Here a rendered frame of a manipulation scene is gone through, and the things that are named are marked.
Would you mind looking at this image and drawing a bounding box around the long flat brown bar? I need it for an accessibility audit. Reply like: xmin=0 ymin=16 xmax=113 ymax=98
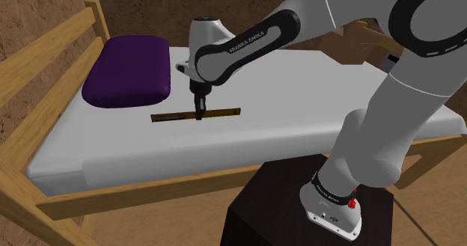
xmin=150 ymin=107 xmax=242 ymax=123

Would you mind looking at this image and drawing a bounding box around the purple pillow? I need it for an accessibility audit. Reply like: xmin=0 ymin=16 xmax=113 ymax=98
xmin=81 ymin=34 xmax=171 ymax=109

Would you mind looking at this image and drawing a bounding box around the wooden bed with white mattress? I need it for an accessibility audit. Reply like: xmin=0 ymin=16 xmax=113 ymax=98
xmin=0 ymin=0 xmax=467 ymax=246

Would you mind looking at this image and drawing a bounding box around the dark robot stand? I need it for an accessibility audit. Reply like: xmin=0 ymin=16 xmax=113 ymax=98
xmin=219 ymin=153 xmax=396 ymax=246

